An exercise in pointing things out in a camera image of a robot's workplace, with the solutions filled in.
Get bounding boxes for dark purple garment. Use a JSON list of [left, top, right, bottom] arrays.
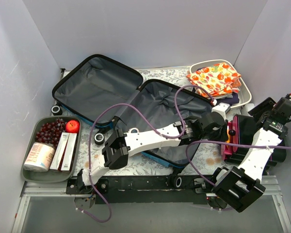
[[217, 93, 240, 106]]

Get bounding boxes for black storage box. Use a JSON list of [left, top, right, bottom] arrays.
[[225, 115, 287, 168]]

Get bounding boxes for orange floral cloth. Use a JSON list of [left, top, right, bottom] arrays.
[[187, 62, 241, 98]]

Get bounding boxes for blue fish-print suitcase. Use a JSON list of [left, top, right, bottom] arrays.
[[52, 55, 212, 168]]

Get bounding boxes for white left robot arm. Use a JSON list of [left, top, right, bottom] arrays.
[[77, 112, 227, 194]]

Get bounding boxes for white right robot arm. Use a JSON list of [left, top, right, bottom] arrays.
[[210, 93, 291, 213]]

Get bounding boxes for floral fern table mat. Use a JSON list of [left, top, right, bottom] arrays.
[[60, 67, 248, 176]]

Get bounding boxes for white device at right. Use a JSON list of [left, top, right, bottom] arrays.
[[243, 103, 255, 112]]

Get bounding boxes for cream plastic basin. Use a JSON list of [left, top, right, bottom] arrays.
[[189, 59, 252, 108]]

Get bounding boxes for red apple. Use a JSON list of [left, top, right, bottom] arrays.
[[65, 120, 80, 133]]

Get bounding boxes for white small box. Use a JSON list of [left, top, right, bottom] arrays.
[[61, 133, 77, 171], [50, 133, 69, 170]]

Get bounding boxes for dark red grape bunch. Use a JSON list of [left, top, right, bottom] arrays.
[[35, 118, 67, 147]]

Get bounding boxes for pink patterned packet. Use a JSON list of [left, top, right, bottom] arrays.
[[23, 142, 55, 172]]

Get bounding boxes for dark green tray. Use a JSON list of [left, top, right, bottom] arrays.
[[20, 116, 82, 183]]

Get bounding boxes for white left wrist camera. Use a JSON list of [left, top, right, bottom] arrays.
[[211, 103, 230, 120]]

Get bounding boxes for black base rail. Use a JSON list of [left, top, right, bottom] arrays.
[[65, 174, 238, 204]]

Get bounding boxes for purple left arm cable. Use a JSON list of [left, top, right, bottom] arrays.
[[83, 84, 218, 223]]

